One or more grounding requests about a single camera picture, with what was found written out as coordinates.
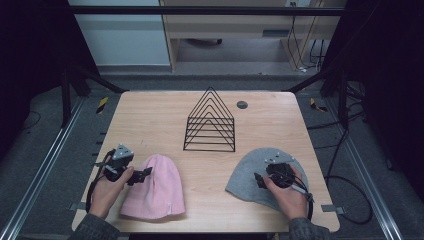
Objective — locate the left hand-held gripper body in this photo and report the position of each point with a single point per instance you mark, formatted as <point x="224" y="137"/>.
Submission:
<point x="118" y="163"/>

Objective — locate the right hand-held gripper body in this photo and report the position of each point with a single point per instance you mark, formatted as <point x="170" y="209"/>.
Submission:
<point x="279" y="171"/>

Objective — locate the grey knit beanie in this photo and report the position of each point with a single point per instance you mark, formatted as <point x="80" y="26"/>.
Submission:
<point x="246" y="180"/>

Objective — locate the pink knit beanie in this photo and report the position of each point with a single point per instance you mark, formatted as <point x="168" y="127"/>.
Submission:
<point x="156" y="190"/>

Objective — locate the person's right hand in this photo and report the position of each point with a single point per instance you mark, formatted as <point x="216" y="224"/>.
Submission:
<point x="291" y="200"/>

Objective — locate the person's left hand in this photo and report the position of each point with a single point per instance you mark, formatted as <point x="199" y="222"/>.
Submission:
<point x="105" y="195"/>

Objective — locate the grey tape tab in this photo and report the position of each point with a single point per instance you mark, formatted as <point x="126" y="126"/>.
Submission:
<point x="76" y="206"/>
<point x="333" y="209"/>

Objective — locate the dark round table grommet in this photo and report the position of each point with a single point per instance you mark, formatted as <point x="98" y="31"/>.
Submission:
<point x="242" y="105"/>

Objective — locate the white cabinet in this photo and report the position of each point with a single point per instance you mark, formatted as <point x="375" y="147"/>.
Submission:
<point x="123" y="40"/>

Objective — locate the aluminium floor rail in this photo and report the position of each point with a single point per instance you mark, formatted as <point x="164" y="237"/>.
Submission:
<point x="43" y="166"/>
<point x="363" y="173"/>

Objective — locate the black frame stand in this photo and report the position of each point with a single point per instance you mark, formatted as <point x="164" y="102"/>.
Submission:
<point x="65" y="100"/>
<point x="343" y="100"/>

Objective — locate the black frame crossbar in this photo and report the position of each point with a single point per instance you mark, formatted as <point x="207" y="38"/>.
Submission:
<point x="200" y="10"/>

